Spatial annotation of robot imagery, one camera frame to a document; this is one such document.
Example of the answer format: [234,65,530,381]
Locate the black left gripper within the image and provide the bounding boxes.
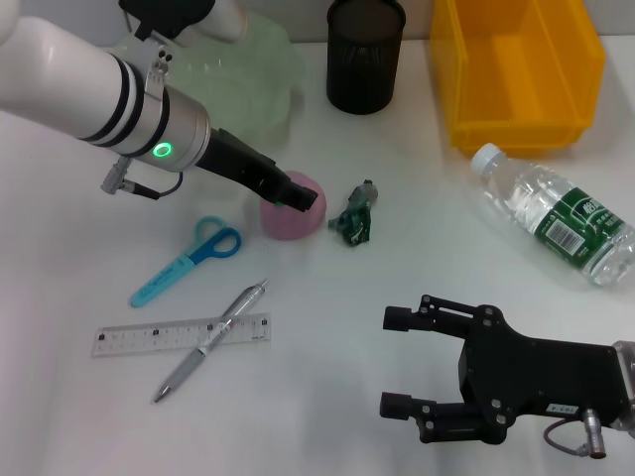
[195,127,319,215]

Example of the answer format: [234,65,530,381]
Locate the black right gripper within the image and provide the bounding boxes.
[380,295,621,444]

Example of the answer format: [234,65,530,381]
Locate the pink toy peach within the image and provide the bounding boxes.
[260,170,327,242]

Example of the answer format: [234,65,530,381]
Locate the clear water bottle green label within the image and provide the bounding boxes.
[469,142,635,289]

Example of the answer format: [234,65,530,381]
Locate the blue capped scissors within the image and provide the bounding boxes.
[129,214,243,309]

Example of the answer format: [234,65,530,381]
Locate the green translucent plastic fruit plate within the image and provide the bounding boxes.
[106,10,307,150]

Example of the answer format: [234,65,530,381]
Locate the silver ballpoint pen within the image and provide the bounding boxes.
[151,277,271,404]

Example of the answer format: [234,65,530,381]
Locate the clear plastic ruler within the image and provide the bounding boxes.
[90,311,272,358]

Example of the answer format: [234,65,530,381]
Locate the black mesh cylinder bin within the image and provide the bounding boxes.
[325,0,406,115]

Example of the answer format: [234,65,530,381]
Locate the yellow plastic storage bin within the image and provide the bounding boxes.
[429,0,607,159]

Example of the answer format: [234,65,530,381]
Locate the left gripper cable with plug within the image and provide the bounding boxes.
[100,157,186,201]

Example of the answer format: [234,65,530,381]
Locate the gripper cable with plug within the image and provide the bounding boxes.
[542,408,609,457]
[100,157,186,201]

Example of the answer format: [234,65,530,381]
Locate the right gripper cable with plug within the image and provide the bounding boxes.
[542,408,609,457]

